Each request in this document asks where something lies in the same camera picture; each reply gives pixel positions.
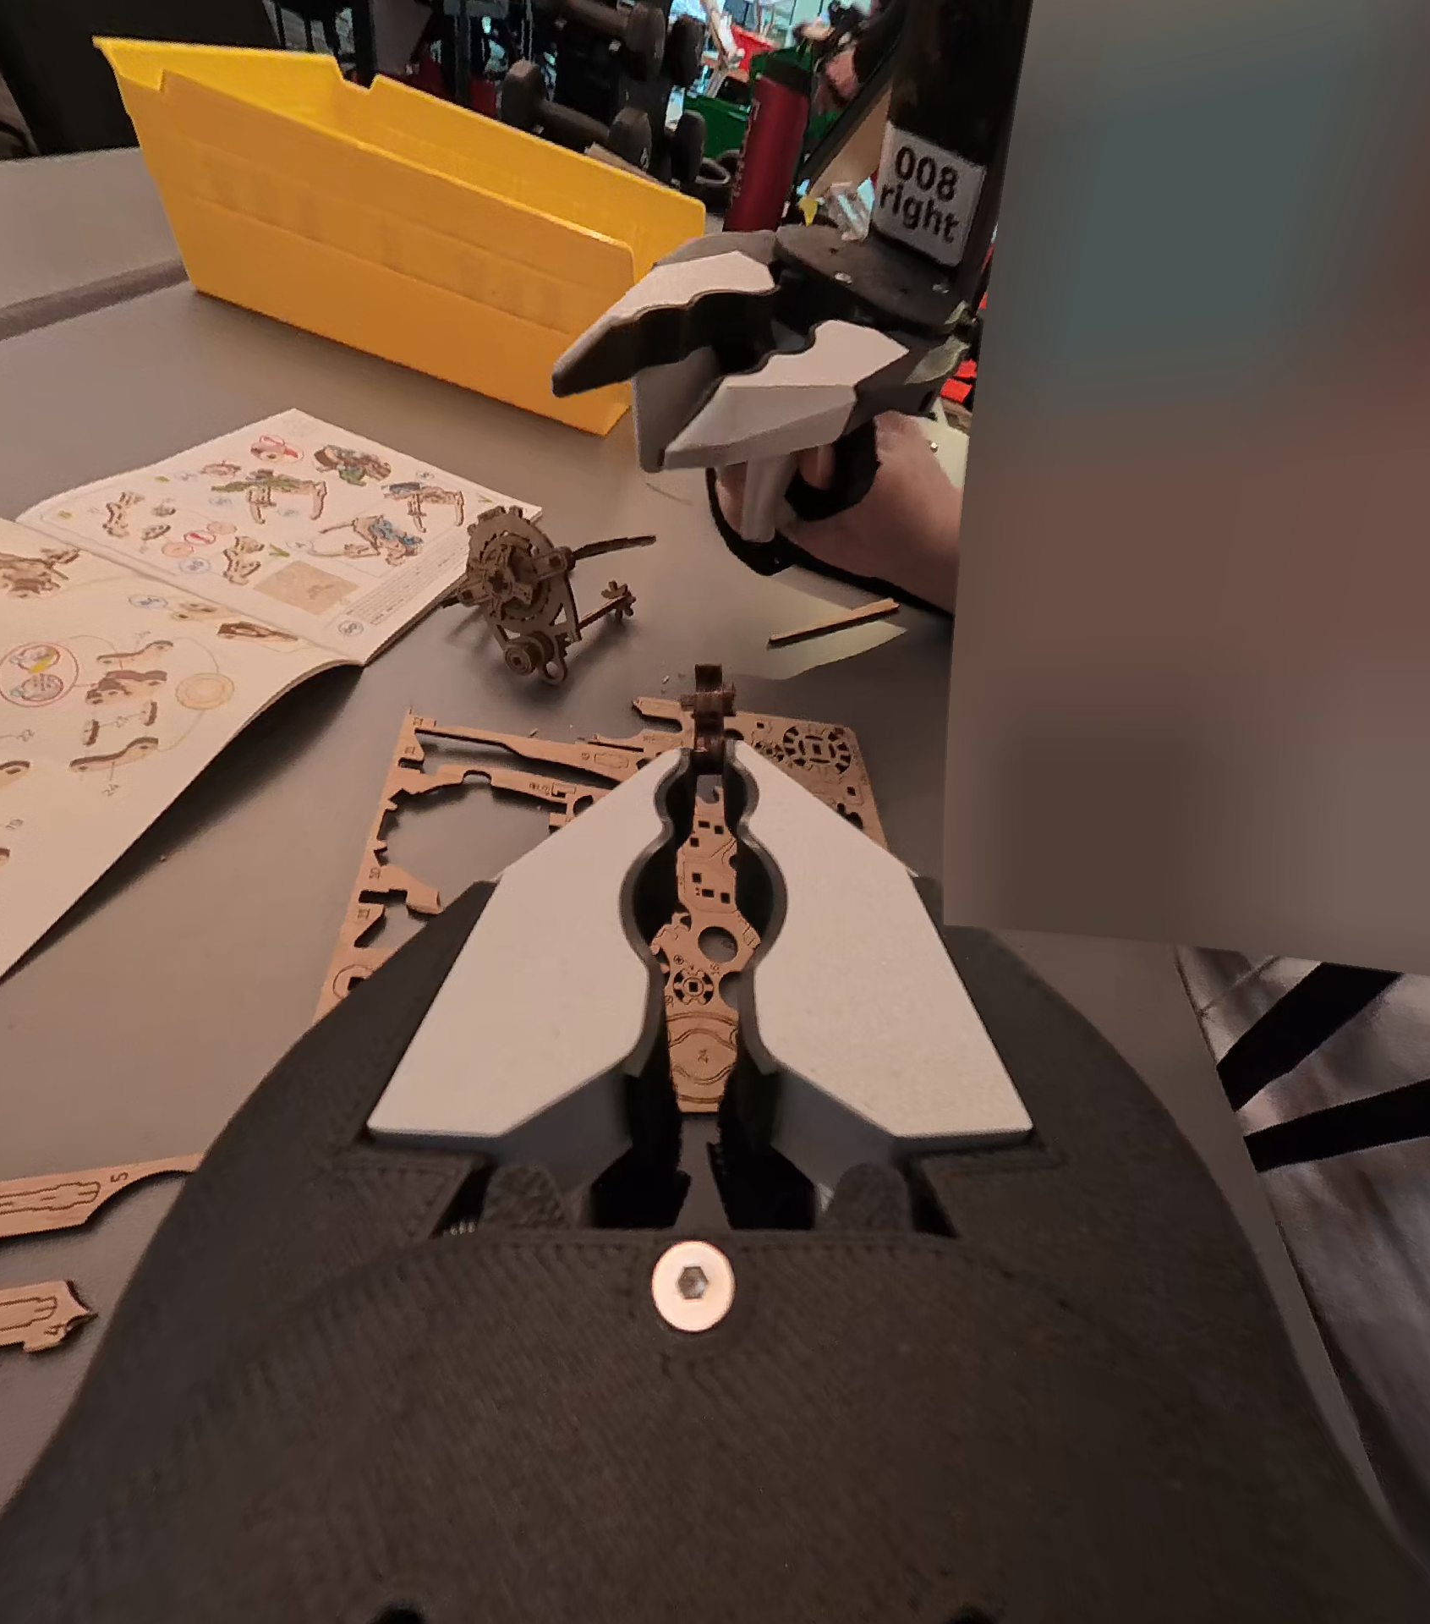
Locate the illustrated instruction booklet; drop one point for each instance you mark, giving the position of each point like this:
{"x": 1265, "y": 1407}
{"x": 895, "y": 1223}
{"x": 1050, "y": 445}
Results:
{"x": 156, "y": 788}

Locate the person's right hand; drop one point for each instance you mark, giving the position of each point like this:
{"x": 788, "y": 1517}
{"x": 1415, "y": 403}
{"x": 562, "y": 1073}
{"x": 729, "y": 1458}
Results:
{"x": 905, "y": 533}

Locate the wooden parts sheet with cutout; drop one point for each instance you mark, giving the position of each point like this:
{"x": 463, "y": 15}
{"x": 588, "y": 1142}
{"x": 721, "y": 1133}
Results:
{"x": 513, "y": 752}

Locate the wooden parts sheet with gears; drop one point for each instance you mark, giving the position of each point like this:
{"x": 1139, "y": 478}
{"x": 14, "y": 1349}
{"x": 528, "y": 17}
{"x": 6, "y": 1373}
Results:
{"x": 848, "y": 774}

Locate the wooden parts sheet strip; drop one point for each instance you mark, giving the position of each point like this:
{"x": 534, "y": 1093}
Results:
{"x": 30, "y": 1320}

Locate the green crate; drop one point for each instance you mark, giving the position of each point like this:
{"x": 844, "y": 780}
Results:
{"x": 716, "y": 127}

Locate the dark wooden gear model assembly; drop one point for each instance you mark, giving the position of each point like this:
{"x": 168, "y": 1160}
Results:
{"x": 513, "y": 585}

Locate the black dumbbell rack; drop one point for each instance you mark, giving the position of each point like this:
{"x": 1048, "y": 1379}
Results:
{"x": 613, "y": 122}

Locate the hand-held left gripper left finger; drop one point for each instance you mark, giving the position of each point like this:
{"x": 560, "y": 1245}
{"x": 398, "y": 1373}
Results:
{"x": 513, "y": 1016}

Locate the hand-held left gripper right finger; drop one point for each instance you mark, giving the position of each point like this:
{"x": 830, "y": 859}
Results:
{"x": 879, "y": 1002}

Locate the thin wooden stick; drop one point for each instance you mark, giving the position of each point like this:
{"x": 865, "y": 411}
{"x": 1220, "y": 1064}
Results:
{"x": 836, "y": 622}

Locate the yellow plastic bin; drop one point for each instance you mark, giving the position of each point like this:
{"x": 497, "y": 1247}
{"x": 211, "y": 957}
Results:
{"x": 410, "y": 242}

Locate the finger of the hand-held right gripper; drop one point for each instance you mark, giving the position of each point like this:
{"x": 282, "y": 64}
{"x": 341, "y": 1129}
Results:
{"x": 765, "y": 413}
{"x": 690, "y": 293}

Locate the small dark wooden part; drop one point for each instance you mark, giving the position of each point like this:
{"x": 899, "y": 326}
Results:
{"x": 712, "y": 711}

